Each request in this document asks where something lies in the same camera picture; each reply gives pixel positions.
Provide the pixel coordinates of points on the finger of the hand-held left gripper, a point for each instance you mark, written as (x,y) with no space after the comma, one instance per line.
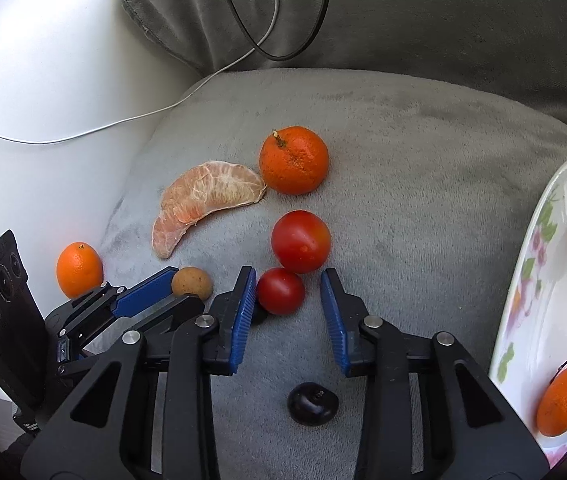
(143,295)
(176,310)

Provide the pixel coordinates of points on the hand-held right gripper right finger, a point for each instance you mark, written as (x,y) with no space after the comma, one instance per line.
(334,320)

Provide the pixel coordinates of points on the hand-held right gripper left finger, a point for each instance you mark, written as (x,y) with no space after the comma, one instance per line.
(244,320)

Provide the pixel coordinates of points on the brown longan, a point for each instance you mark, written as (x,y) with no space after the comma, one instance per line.
(192,282)

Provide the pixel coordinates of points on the small red tomato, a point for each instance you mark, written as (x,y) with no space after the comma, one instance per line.
(282,292)

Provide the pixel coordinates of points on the small oval kumquat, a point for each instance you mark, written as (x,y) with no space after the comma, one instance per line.
(79,270)

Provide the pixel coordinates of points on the large red tomato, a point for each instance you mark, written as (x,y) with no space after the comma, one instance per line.
(301,241)

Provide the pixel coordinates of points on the dark purple cherry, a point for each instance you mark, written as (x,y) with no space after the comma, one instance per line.
(313,405)

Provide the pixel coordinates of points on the peeled citrus segment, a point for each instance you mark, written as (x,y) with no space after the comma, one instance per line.
(203,195)

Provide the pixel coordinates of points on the white sofa armrest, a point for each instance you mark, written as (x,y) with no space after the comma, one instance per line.
(38,60)

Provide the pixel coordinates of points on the grey sofa back cushion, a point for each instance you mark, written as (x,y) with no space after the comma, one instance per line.
(413,25)

